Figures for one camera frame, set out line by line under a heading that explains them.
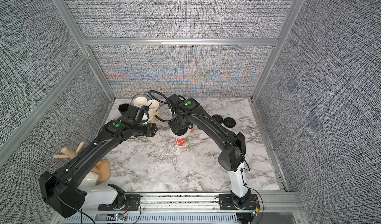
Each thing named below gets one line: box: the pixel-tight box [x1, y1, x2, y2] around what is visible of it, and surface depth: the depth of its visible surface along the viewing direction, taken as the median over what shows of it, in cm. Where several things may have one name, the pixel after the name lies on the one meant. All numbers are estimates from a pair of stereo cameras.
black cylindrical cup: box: [118, 103, 130, 116], surface depth 105 cm
